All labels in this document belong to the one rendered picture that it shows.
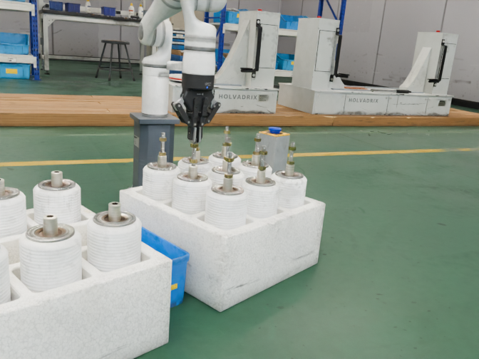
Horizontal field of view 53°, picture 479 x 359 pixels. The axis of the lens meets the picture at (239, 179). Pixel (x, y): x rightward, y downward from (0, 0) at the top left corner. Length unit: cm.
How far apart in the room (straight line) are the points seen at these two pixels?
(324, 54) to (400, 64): 402
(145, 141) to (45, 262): 94
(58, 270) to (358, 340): 62
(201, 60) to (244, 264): 47
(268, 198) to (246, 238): 13
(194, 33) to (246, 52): 256
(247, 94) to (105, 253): 273
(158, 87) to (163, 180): 54
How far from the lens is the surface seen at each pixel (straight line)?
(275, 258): 118
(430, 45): 476
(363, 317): 116
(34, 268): 83
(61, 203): 106
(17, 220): 103
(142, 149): 170
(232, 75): 361
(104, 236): 86
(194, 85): 109
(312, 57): 386
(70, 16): 649
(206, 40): 109
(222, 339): 101
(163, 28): 168
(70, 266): 83
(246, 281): 112
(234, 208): 105
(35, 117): 308
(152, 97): 169
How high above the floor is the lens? 58
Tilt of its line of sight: 16 degrees down
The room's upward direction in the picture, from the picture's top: 5 degrees clockwise
